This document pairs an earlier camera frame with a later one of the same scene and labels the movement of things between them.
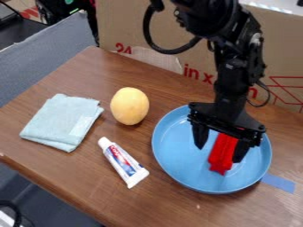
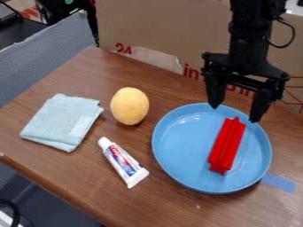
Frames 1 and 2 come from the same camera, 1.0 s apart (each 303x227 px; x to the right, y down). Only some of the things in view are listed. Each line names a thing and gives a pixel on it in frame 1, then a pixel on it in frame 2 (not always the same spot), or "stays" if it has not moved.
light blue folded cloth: x=63 y=122 stays
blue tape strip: x=280 y=183 stays
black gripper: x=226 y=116 -> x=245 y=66
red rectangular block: x=222 y=154 stays
